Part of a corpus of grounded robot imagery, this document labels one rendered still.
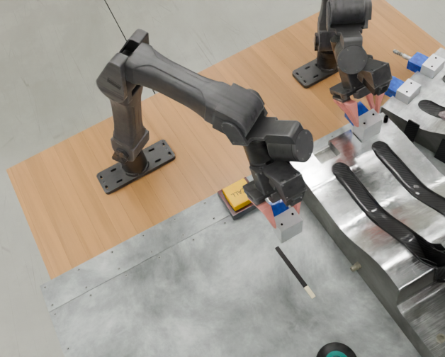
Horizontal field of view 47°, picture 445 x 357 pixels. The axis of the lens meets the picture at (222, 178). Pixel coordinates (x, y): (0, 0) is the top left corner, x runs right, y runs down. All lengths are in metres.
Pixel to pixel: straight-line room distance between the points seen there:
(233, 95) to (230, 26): 1.99
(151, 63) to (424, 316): 0.69
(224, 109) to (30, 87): 2.10
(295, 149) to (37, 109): 2.05
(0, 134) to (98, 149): 1.38
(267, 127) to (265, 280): 0.39
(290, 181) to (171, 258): 0.42
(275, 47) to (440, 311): 0.86
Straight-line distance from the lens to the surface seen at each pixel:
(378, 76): 1.06
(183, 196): 1.26
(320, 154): 1.22
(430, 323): 1.08
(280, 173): 0.89
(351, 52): 1.03
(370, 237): 1.07
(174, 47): 2.80
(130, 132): 1.13
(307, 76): 1.45
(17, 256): 2.32
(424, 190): 1.17
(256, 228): 1.19
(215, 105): 0.86
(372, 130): 1.20
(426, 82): 1.40
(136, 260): 1.20
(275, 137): 0.86
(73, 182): 1.37
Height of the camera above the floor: 1.86
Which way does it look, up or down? 57 degrees down
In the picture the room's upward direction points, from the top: 12 degrees counter-clockwise
